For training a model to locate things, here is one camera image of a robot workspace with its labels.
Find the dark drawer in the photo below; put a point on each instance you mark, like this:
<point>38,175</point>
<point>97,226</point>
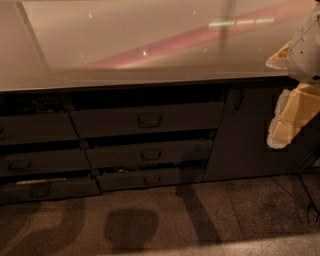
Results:
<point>149,153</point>
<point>124,121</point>
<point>150,178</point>
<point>39,128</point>
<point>69,188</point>
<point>43,162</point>

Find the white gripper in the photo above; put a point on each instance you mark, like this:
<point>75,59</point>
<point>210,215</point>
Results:
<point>306,56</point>

